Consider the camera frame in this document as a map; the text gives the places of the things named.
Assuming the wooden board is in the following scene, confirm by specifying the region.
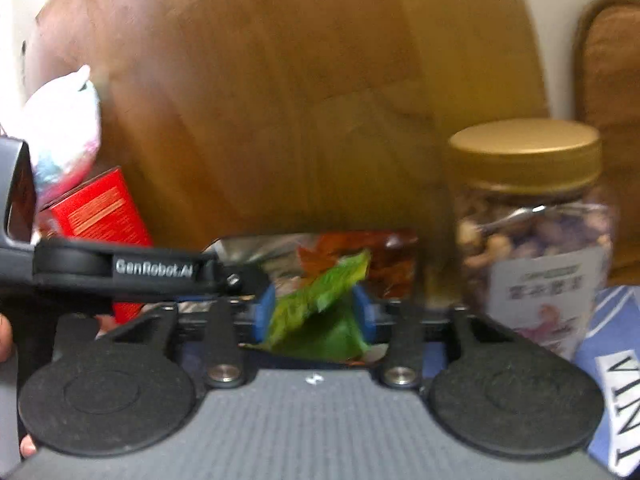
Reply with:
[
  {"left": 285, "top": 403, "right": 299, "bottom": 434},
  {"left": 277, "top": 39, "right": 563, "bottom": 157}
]
[{"left": 24, "top": 0, "right": 552, "bottom": 307}]

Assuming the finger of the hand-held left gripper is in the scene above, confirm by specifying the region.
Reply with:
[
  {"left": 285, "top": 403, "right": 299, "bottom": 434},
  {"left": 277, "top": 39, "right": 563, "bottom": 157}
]
[{"left": 200, "top": 252, "right": 272, "bottom": 306}]

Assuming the nut jar with gold lid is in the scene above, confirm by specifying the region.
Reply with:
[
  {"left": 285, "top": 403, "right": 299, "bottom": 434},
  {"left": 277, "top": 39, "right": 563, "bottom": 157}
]
[{"left": 446, "top": 118, "right": 620, "bottom": 362}]

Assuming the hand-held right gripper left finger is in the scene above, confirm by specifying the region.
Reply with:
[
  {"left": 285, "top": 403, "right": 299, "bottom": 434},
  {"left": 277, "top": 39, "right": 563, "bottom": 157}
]
[{"left": 52, "top": 284, "right": 277, "bottom": 389}]

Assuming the person's left hand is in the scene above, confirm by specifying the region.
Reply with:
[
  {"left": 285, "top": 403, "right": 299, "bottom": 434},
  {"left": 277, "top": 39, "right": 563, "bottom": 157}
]
[{"left": 0, "top": 312, "right": 14, "bottom": 364}]

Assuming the red cardboard box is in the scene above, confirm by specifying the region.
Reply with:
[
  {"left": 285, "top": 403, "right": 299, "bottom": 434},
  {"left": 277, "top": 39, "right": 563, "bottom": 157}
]
[{"left": 36, "top": 165, "right": 157, "bottom": 327}]

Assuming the green snack packet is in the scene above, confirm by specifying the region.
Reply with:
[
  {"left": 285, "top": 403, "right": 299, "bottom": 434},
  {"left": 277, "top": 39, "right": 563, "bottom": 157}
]
[{"left": 241, "top": 249, "right": 375, "bottom": 362}]

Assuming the pink white plush toy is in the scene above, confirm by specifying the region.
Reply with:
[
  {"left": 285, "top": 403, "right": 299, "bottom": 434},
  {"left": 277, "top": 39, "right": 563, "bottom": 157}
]
[{"left": 19, "top": 63, "right": 104, "bottom": 207}]

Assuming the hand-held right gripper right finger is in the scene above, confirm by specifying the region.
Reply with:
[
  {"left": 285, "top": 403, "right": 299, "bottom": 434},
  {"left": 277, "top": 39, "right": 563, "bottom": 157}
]
[{"left": 351, "top": 284, "right": 517, "bottom": 391}]

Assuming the red snack packet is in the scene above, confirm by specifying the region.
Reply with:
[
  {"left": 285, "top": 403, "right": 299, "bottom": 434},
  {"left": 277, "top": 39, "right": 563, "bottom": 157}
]
[{"left": 206, "top": 229, "right": 422, "bottom": 308}]

